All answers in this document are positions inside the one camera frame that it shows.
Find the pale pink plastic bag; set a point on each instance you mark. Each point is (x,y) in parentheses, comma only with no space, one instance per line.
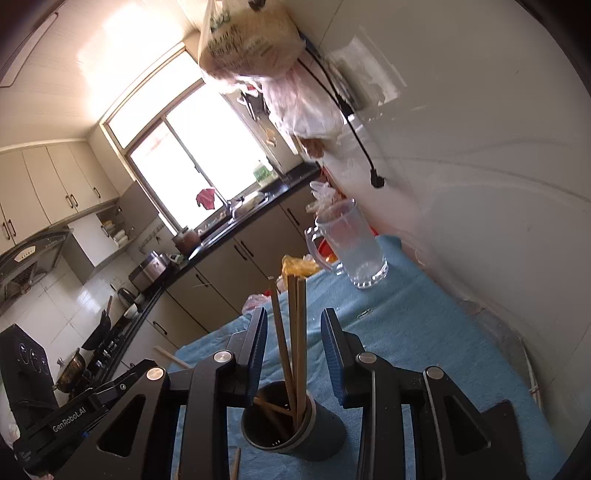
(256,303)

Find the beige printed plastic bag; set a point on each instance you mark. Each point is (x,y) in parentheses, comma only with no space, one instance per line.
(249,41)

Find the black kettle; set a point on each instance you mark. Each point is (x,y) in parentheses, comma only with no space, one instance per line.
(128,297)

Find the clear glass pitcher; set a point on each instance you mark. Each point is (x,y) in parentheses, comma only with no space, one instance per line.
(360,249)

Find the green carton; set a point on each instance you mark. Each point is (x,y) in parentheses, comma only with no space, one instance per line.
(262,173)

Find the glass range hood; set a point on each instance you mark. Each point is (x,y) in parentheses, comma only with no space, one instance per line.
(27,258)

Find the silver rice cooker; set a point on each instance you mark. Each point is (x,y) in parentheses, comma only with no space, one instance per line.
(150,272)

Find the upper wall cabinets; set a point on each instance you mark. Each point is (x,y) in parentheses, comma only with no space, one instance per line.
(46,184)

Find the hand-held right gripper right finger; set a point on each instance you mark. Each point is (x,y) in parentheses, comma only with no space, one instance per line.
(331,360)

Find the white hanging plastic bag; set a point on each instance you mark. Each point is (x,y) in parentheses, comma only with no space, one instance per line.
(304,106)

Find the lower kitchen cabinets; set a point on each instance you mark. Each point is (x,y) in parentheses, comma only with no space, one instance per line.
(258,258)

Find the black wok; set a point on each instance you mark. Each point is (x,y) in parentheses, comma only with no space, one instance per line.
(99,334)

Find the wall socket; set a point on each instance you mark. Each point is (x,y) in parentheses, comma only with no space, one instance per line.
(351,87)

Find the kitchen window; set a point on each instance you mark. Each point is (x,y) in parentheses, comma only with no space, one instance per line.
(184,152)

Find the stack of white dishes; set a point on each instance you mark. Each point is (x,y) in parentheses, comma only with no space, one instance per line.
(117,235)

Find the clear plastic bag with oranges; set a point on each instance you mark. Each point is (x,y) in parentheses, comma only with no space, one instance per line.
(323,194)

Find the white bowl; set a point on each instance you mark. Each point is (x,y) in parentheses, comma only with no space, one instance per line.
(130,311)

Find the red cloth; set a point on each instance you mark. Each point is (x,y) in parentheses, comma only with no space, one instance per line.
(206,198)

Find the dark grey utensil holder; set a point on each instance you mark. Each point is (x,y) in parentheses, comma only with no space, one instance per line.
(323,438)

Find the brown clay pot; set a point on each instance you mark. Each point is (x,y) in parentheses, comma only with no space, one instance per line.
(187,241)

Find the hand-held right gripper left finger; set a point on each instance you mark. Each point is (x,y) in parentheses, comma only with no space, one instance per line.
(258,355)

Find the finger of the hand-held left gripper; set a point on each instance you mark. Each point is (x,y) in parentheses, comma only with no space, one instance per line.
(117,385)

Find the blue table cloth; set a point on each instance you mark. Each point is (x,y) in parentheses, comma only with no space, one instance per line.
(406,332)

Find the group of wooden chopsticks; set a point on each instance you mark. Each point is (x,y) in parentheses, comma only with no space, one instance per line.
(301,346)

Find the black kitchen countertop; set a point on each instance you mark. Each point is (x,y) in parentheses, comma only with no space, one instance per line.
(277,189)

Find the yellow plastic bag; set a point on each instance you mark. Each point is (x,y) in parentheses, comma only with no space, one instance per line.
(300,266)

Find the gas stove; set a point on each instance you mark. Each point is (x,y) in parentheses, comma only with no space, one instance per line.
(108,355)

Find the brown hanging bag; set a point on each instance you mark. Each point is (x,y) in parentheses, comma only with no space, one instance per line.
(313,147)

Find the steel pot with glass lid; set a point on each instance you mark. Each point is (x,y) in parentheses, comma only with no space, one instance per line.
(71,371)

